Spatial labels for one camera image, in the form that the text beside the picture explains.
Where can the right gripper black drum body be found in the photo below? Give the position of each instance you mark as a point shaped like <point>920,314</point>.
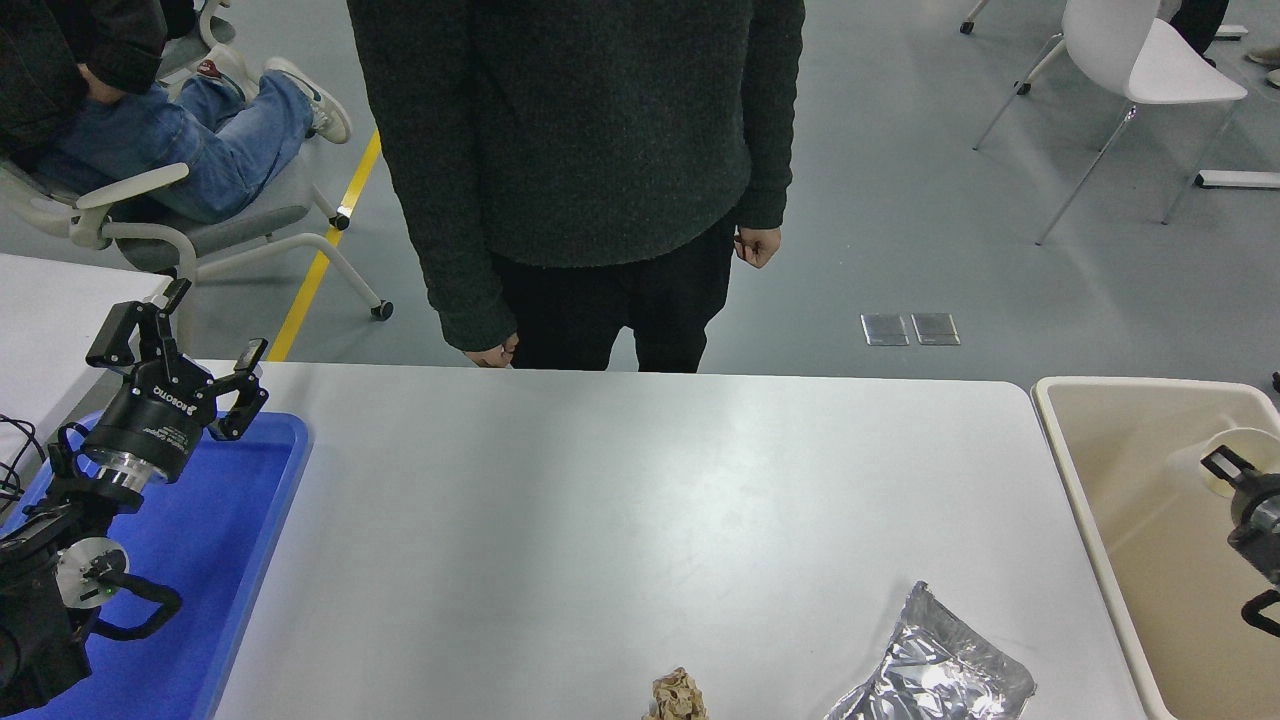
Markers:
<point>1258,505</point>

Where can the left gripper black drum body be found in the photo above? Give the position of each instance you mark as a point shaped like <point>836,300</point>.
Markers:
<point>160,415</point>

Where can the blue plastic tray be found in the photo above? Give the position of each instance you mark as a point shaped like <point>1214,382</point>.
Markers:
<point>220,560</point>

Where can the large pale beige bin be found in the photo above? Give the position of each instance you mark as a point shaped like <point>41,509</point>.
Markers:
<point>1150,580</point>

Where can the white paper cup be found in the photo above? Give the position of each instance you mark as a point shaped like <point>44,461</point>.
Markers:
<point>1195,462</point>

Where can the person's right hand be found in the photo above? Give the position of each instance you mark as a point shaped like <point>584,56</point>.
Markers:
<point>493,353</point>

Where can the white stand base bar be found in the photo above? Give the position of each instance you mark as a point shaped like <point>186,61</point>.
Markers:
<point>1235,32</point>
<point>1240,179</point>

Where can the person's hand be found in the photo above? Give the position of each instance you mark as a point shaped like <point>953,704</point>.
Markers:
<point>100,90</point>

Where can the person's left hand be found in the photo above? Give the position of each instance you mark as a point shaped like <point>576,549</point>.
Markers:
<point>758,246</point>

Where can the tan paper ball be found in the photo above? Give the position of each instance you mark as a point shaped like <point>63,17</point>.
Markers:
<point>678,698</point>

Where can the white shell chair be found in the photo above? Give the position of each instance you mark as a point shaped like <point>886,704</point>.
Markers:
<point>1170,75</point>

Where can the silver foil tray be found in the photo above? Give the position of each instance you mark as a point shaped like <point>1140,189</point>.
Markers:
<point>930,670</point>

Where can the grey office chair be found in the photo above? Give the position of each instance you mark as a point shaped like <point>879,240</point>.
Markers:
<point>230,225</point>
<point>215,25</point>

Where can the person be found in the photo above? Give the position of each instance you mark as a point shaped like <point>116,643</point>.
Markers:
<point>1200,20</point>
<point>190,150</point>
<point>570,130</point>

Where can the chair leg with castor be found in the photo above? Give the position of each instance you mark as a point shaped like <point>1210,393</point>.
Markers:
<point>968,22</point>

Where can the silver floor socket plate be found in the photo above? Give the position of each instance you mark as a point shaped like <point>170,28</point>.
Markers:
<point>935,328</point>
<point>884,329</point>

